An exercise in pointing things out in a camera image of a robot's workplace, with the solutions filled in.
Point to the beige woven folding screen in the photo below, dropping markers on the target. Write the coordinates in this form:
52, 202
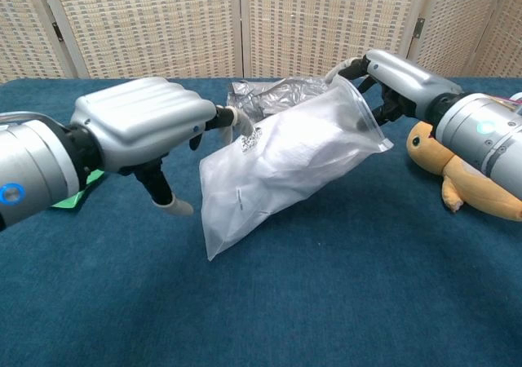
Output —
163, 24

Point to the crumpled silver plastic bag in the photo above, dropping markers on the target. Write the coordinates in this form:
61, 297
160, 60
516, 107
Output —
261, 102

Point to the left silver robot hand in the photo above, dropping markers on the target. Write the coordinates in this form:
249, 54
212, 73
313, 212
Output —
142, 118

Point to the blue felt table cover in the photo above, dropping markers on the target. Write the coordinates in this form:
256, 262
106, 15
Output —
326, 281

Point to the white clothes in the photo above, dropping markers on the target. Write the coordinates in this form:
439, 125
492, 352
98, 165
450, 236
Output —
293, 155

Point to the yellow plush toy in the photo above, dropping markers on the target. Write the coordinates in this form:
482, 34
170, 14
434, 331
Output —
428, 151

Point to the green sachet packet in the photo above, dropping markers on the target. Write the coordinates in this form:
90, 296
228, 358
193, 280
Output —
71, 202

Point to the translucent white zip bag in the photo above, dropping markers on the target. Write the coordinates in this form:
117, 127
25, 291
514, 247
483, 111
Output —
228, 220

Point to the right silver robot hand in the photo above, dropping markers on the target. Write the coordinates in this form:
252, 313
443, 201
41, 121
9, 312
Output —
408, 79

